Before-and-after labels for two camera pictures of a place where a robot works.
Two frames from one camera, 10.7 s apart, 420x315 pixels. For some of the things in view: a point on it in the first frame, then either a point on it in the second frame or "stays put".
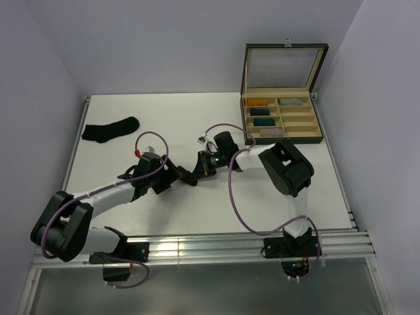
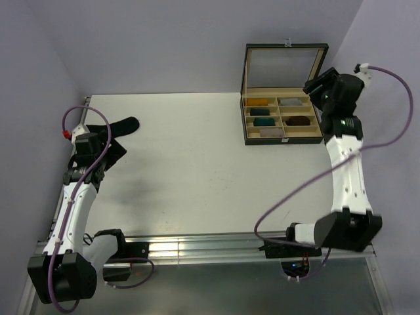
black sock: [102, 133] stays put
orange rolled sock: [256, 102] stays put
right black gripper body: [210, 163] -> [321, 96]
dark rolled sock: [260, 111] stays put
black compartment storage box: [276, 103] stays put
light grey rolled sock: [290, 102] stays put
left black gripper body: [163, 178] -> [114, 152]
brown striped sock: [186, 176] -> [298, 121]
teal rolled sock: [264, 122] stays put
